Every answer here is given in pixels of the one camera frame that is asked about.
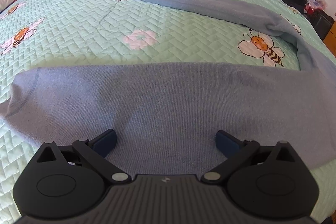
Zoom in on blue fleece pants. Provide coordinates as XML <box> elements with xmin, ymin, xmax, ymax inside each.
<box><xmin>1</xmin><ymin>0</ymin><xmax>335</xmax><ymax>174</ymax></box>

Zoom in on green quilted bee bedspread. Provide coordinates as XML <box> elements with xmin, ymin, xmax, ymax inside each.
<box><xmin>0</xmin><ymin>0</ymin><xmax>336</xmax><ymax>224</ymax></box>

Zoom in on black chair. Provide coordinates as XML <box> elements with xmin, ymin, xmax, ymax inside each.
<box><xmin>282</xmin><ymin>0</ymin><xmax>335</xmax><ymax>40</ymax></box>

